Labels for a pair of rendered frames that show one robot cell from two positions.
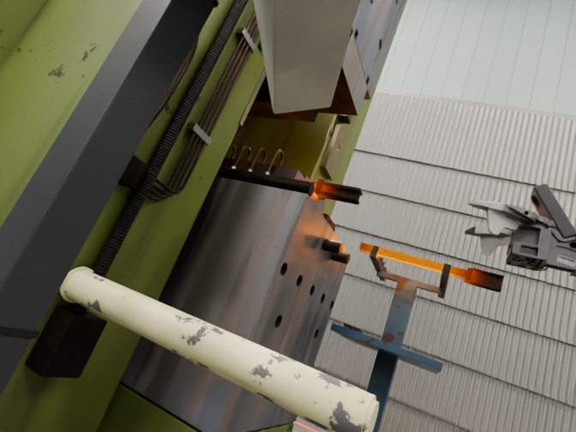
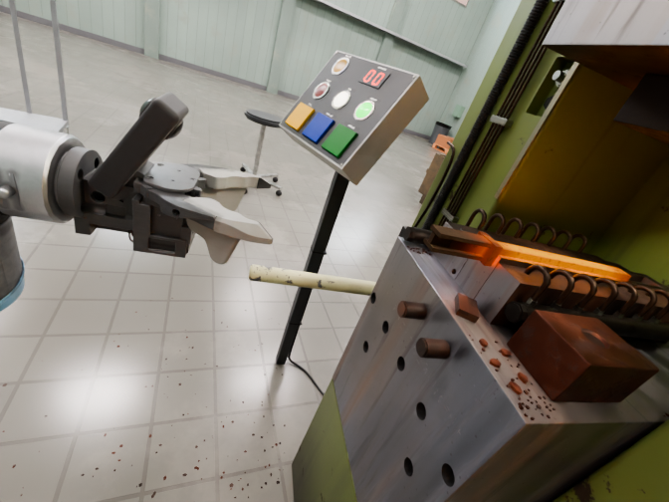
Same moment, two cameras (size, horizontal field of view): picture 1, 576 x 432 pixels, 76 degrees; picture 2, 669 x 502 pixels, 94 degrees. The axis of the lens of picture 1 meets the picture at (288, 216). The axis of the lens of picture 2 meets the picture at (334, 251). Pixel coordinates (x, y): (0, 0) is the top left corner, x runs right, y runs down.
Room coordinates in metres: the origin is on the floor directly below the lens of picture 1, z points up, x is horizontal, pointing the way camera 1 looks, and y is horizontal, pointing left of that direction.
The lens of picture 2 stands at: (0.96, -0.54, 1.15)
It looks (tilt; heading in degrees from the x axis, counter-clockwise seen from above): 29 degrees down; 131
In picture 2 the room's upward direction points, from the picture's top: 20 degrees clockwise
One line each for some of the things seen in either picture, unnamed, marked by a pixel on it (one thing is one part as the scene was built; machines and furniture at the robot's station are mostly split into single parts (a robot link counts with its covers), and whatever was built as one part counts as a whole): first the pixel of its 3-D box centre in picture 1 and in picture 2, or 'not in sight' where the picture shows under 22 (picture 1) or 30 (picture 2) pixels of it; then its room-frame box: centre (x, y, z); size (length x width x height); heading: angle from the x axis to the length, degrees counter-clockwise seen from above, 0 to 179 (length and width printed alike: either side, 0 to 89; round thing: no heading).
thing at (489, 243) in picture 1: (488, 242); (224, 239); (0.70, -0.40, 0.97); 0.09 x 0.03 x 0.06; 25
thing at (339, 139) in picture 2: not in sight; (339, 141); (0.37, 0.03, 1.01); 0.07 x 0.05 x 0.07; 176
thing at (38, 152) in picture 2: not in sight; (48, 177); (0.57, -0.53, 0.98); 0.10 x 0.05 x 0.09; 151
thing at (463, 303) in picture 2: not in sight; (466, 307); (0.86, -0.09, 0.92); 0.04 x 0.03 x 0.01; 122
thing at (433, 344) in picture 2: (340, 256); (432, 348); (0.87, -0.16, 0.87); 0.04 x 0.03 x 0.03; 61
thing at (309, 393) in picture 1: (190, 337); (325, 282); (0.46, 0.05, 0.62); 0.44 x 0.05 x 0.05; 61
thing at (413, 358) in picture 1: (389, 351); not in sight; (1.19, -0.45, 0.72); 0.40 x 0.30 x 0.02; 154
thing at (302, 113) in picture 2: not in sight; (300, 118); (0.17, 0.04, 1.01); 0.07 x 0.05 x 0.07; 176
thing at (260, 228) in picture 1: (203, 285); (502, 391); (0.96, 0.13, 0.69); 0.56 x 0.38 x 0.45; 61
